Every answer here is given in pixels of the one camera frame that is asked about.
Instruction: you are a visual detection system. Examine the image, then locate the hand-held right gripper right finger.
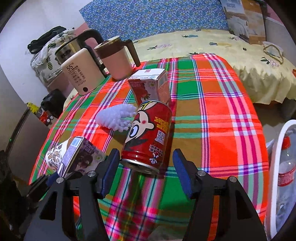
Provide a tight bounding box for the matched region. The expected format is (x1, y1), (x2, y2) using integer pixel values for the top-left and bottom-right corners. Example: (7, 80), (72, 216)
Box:
(172, 149), (265, 241)

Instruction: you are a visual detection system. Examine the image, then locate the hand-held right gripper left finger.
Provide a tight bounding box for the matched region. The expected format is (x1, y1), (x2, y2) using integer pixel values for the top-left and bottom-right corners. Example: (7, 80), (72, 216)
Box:
(23, 149), (121, 241)

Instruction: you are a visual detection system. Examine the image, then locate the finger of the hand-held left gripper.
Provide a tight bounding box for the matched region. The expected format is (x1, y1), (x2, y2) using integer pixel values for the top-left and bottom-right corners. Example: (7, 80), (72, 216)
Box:
(26, 173), (59, 204)

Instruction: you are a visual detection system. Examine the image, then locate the red cartoon drink can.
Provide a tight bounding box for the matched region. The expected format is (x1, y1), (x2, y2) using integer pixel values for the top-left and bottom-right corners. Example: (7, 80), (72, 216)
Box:
(121, 100), (173, 175)

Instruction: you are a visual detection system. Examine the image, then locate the white round bin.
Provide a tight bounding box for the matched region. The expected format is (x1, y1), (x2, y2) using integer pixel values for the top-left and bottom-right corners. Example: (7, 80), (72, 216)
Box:
(265, 119), (296, 239)

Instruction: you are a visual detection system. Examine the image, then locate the clear plastic bottle red label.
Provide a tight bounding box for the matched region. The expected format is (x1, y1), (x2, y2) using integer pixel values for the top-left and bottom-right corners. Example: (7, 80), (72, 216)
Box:
(276, 136), (296, 209)

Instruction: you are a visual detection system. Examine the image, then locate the patterned paper cup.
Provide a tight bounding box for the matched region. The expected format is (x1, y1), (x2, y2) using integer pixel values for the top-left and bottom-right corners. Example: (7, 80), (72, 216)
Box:
(45, 138), (72, 173)

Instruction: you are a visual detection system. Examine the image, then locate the purple drink carton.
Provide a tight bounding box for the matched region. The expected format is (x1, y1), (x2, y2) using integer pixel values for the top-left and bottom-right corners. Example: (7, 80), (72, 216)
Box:
(57, 137), (108, 178)

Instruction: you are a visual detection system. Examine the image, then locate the grey refrigerator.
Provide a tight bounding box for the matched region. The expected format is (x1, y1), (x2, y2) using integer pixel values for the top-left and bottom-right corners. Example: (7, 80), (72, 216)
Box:
(0, 65), (50, 183)

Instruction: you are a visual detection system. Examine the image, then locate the white foam net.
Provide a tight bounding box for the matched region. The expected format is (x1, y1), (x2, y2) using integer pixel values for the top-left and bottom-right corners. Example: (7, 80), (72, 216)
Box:
(95, 103), (137, 133)

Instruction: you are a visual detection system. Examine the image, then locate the plaid tablecloth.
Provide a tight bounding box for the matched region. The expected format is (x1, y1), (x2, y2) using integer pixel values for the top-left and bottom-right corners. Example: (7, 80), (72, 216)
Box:
(29, 53), (270, 241)

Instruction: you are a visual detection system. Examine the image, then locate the black backpack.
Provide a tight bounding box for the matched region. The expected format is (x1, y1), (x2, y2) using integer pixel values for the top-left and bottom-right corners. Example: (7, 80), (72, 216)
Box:
(40, 89), (67, 127)

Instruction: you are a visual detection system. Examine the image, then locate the red and white drink carton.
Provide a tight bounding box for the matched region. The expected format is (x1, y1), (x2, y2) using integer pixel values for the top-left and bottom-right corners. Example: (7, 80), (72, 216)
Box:
(128, 69), (171, 108)

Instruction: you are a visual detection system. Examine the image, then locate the pink cabinet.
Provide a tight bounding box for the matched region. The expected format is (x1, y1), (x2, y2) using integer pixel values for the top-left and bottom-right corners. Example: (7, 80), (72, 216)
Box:
(47, 70), (74, 98)

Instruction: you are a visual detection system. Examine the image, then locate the cream electric kettle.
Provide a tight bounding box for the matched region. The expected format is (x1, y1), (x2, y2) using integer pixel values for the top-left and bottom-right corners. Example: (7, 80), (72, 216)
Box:
(61, 48), (107, 96)

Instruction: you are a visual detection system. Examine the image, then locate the pale blue bin liner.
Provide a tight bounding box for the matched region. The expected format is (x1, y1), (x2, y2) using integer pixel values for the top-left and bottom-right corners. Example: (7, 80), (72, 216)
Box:
(266, 130), (296, 234)

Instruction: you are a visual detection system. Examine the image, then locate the pink mug with brown lid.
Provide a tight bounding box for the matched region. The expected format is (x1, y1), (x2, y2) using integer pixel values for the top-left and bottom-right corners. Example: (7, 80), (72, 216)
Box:
(94, 36), (141, 80)

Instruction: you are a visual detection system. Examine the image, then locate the pineapple print bundle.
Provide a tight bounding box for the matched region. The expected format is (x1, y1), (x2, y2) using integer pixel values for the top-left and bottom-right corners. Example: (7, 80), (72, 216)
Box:
(30, 28), (75, 85)

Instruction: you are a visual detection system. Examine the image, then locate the yellow fruit print bed sheet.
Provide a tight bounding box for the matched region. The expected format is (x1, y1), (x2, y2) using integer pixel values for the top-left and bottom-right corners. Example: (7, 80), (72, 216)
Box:
(63, 29), (296, 109)

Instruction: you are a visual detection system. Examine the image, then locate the black bag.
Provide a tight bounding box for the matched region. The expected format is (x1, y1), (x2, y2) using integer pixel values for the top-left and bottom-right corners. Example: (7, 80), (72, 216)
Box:
(27, 26), (67, 55)

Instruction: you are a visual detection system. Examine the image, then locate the blue floral headboard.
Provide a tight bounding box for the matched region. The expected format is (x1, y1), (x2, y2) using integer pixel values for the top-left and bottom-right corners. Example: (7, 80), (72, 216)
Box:
(79, 0), (229, 42)

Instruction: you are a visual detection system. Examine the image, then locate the cardboard box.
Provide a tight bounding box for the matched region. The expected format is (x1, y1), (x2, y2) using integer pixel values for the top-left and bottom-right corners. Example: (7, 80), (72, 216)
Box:
(220, 0), (266, 45)

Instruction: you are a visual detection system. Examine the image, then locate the white board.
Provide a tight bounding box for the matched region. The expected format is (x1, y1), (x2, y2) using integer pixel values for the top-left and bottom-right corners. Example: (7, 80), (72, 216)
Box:
(264, 16), (284, 44)

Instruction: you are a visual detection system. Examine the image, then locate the stainless steel kettle black handle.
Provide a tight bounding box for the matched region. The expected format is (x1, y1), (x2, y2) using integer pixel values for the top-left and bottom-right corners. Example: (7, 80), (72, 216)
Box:
(54, 29), (109, 78)

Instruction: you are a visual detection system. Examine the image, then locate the green strap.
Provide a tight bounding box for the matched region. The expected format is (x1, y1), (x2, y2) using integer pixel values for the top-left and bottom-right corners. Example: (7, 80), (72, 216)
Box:
(263, 44), (284, 65)

